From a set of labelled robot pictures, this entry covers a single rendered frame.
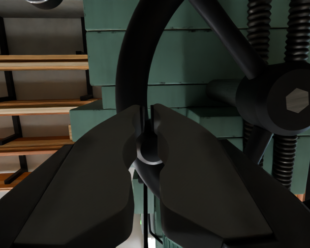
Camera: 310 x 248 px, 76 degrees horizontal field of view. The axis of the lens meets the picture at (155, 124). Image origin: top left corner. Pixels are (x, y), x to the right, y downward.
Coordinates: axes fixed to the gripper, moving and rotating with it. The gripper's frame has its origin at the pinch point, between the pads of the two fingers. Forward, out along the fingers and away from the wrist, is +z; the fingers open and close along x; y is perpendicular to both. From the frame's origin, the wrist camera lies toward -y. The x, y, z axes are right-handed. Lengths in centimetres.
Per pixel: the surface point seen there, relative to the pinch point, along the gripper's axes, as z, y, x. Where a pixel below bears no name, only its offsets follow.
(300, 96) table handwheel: 3.6, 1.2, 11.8
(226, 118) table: 12.2, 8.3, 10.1
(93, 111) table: 21.1, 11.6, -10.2
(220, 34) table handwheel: 7.3, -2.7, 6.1
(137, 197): 39, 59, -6
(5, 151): 169, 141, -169
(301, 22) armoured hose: 13.5, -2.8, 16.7
